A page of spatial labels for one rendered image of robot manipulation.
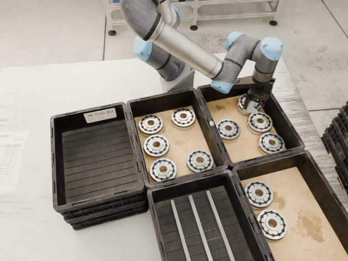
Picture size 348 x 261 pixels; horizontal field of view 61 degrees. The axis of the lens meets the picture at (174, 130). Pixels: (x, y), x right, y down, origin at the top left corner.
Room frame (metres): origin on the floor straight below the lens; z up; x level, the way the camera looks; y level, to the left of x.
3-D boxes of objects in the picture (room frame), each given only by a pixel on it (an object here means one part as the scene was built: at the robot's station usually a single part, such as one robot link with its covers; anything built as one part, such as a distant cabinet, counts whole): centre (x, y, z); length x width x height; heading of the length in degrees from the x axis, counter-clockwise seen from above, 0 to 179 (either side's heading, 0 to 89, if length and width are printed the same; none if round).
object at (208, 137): (0.64, 0.00, 0.87); 0.40 x 0.30 x 0.11; 15
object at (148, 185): (0.64, 0.00, 0.92); 0.40 x 0.30 x 0.02; 15
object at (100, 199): (0.56, 0.29, 0.92); 0.40 x 0.30 x 0.02; 15
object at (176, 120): (0.76, -0.04, 0.86); 0.10 x 0.10 x 0.01
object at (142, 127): (0.72, 0.10, 0.86); 0.10 x 0.10 x 0.01
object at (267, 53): (0.81, -0.33, 1.15); 0.09 x 0.08 x 0.11; 56
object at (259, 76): (0.81, -0.33, 1.07); 0.08 x 0.08 x 0.05
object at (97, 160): (0.56, 0.29, 0.87); 0.40 x 0.30 x 0.11; 15
